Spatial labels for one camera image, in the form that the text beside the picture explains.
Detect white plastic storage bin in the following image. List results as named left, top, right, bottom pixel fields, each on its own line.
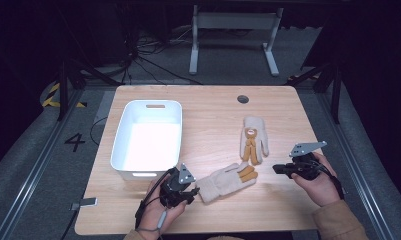
left=110, top=99, right=183, bottom=182

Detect black metal stand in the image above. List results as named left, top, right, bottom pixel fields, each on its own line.
left=287, top=61, right=343, bottom=125
left=56, top=59, right=123, bottom=122

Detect grey metal floor rail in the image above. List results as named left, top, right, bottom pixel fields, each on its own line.
left=315, top=92, right=396, bottom=240
left=0, top=87, right=86, bottom=240

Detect yellow black hazard tape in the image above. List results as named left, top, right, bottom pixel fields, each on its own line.
left=41, top=82, right=88, bottom=109

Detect white metal desk frame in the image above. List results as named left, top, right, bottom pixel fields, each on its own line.
left=188, top=4, right=285, bottom=77

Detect thin black floor cable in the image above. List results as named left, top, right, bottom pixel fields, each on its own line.
left=89, top=115, right=109, bottom=147

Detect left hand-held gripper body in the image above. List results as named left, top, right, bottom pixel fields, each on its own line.
left=159, top=162, right=197, bottom=210

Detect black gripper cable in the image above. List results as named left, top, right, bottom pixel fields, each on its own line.
left=316, top=159, right=346, bottom=201
left=134, top=167, right=176, bottom=231

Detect bundle of black floor cables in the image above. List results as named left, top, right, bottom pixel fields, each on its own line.
left=120, top=24, right=203, bottom=86

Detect person's left hand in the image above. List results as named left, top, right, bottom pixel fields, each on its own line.
left=142, top=176, right=188, bottom=235

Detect beige knit glove orange fingers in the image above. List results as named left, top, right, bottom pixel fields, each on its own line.
left=239, top=116, right=270, bottom=166
left=195, top=162, right=259, bottom=204

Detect small grey metal bracket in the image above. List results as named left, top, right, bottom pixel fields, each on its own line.
left=69, top=196, right=99, bottom=212

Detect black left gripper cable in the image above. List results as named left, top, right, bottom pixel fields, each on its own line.
left=134, top=167, right=176, bottom=231

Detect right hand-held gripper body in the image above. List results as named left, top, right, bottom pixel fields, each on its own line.
left=288, top=140, right=329, bottom=181

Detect grey wrist strap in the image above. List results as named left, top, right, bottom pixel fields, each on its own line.
left=135, top=209, right=169, bottom=240

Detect person's right hand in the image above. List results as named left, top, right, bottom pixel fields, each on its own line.
left=290, top=151, right=342, bottom=208

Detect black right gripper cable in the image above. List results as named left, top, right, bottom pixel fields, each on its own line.
left=316, top=159, right=346, bottom=201

